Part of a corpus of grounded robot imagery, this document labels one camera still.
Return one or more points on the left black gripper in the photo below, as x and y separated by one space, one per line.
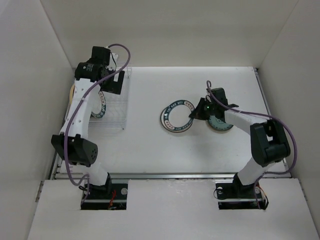
114 87

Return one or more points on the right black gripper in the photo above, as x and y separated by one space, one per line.
197 113

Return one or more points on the blue floral green plate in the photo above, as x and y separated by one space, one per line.
218 125

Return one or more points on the green rimmed white plate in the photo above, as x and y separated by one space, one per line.
176 116

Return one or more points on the white orange sunburst plate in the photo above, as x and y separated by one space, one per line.
161 119

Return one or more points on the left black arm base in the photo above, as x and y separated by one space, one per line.
112 198

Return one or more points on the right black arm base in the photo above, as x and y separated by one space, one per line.
228 198

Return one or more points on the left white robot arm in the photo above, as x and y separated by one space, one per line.
98 74

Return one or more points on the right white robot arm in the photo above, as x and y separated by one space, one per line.
268 141

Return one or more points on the beige plate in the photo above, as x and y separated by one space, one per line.
71 94

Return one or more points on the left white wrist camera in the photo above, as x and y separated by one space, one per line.
113 61

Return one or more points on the white wire dish rack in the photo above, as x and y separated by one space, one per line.
115 117

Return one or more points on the aluminium table frame rail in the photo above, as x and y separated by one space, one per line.
145 150

